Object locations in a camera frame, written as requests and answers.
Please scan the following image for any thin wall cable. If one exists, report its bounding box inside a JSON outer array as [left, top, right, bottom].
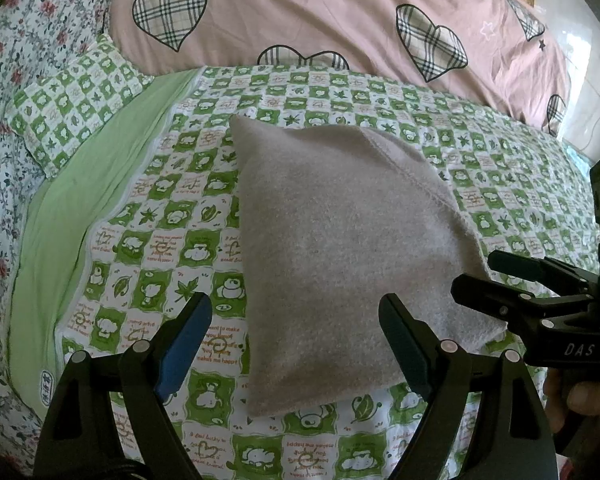
[[577, 91, 600, 153]]

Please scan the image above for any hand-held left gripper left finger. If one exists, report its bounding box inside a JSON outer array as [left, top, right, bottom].
[[32, 292, 214, 480]]

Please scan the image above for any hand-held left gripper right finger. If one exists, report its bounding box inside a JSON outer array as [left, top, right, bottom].
[[379, 293, 557, 480]]

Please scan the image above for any person's right hand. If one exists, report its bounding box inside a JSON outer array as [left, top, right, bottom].
[[543, 372, 600, 419]]

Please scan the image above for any floral bedsheet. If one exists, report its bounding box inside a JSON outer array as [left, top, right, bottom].
[[0, 0, 131, 466]]

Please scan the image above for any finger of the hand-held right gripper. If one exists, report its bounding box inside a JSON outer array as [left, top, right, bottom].
[[451, 273, 597, 337], [487, 250, 600, 302]]

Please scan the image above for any beige knit sweater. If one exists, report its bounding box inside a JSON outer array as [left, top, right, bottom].
[[228, 114, 509, 417]]

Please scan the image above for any green checkered printed blanket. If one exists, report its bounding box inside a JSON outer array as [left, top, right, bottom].
[[7, 62, 600, 480]]

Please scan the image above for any green checkered pillow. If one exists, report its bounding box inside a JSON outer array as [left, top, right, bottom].
[[10, 34, 153, 179]]

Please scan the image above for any pink duvet with plaid hearts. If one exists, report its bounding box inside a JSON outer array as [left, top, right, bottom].
[[102, 0, 572, 137]]

